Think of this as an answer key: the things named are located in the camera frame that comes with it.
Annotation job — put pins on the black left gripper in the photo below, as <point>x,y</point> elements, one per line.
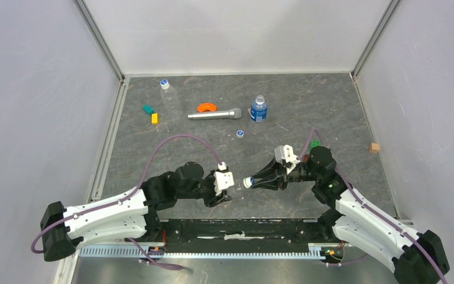
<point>214,200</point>

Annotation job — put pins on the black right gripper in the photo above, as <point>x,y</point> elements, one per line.
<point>277,170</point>

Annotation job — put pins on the blue labelled Pocari bottle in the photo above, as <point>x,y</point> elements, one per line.
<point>258,110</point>

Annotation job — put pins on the clear bottle with blue-white cap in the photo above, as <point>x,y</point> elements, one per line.
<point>171,100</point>

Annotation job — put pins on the white cap of bottle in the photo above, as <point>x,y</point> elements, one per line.
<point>248,182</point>

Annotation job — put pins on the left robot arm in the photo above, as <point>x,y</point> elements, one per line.
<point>131,214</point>

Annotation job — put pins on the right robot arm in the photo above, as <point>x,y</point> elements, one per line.
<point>412,256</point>

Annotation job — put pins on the green toy brick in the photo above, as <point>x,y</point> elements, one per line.
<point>315,143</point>

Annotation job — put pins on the silver microphone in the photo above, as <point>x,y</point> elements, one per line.
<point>233,114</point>

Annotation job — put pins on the orange curved pipe piece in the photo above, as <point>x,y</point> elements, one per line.
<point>206,108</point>

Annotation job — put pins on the yellow rectangular block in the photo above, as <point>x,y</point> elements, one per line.
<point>154,119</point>

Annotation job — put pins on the teal rectangular block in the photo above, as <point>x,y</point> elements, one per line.
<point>148,110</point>

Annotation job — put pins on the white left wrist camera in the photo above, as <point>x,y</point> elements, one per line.
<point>224,179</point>

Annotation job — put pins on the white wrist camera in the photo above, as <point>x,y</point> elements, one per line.
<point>285,156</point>
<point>224,179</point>

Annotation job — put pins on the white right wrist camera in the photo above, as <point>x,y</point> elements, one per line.
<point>285,156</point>

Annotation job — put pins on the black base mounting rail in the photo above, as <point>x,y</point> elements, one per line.
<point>240,235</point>

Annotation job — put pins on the brown cube near right wall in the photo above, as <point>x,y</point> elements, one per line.
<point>374,148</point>

